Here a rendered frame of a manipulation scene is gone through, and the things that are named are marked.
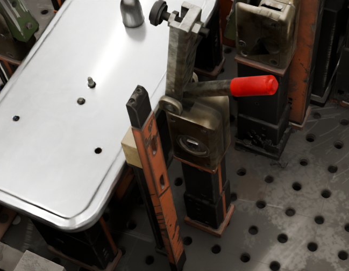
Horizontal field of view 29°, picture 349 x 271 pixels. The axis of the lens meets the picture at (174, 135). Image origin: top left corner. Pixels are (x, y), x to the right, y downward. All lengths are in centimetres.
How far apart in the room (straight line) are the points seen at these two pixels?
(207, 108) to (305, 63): 28
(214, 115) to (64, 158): 21
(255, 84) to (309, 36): 29
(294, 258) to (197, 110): 38
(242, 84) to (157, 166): 14
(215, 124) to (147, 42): 20
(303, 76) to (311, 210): 23
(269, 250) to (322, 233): 9
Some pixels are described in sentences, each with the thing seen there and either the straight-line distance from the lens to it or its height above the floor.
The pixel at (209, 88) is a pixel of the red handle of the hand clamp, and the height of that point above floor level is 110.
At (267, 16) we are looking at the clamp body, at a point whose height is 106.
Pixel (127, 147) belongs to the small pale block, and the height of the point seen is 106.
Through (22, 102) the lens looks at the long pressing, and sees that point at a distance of 96.
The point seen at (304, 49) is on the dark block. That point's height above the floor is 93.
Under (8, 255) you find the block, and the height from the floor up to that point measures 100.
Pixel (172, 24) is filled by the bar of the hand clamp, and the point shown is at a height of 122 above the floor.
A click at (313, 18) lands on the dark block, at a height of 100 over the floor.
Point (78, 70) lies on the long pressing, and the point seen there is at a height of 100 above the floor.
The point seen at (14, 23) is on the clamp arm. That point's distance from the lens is 102.
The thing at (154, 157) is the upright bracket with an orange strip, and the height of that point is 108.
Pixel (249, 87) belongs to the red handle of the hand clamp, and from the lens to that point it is 76.
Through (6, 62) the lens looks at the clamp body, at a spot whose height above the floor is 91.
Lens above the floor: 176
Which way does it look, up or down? 59 degrees down
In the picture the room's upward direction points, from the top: 10 degrees counter-clockwise
